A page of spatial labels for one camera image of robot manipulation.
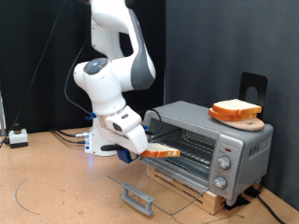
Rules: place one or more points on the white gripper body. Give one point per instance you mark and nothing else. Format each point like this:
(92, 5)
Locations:
(130, 137)

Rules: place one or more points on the round wooden board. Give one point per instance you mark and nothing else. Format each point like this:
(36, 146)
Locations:
(249, 125)

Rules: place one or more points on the metal oven rack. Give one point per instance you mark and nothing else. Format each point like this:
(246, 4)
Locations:
(190, 149)

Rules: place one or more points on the black foot pad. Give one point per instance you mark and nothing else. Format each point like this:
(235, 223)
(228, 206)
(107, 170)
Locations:
(252, 192)

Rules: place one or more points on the slotted wooden block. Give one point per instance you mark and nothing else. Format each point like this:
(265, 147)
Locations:
(215, 203)

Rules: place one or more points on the silver toaster oven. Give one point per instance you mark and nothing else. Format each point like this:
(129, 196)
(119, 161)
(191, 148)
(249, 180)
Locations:
(249, 152)

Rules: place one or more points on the grey metal pole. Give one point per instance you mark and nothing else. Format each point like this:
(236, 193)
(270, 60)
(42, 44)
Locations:
(2, 115)

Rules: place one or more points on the emergency stop button box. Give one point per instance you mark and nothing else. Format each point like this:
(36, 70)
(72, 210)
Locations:
(17, 138)

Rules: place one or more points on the white bread slice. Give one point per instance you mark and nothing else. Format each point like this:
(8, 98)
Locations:
(236, 107)
(160, 151)
(224, 117)

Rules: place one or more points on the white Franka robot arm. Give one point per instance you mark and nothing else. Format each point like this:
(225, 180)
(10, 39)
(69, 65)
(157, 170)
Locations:
(106, 87)

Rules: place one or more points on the silver oven knob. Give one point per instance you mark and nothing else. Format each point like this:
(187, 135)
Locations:
(224, 162)
(220, 183)

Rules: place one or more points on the black metal bookend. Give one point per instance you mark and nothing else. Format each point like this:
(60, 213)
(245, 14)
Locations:
(253, 79)

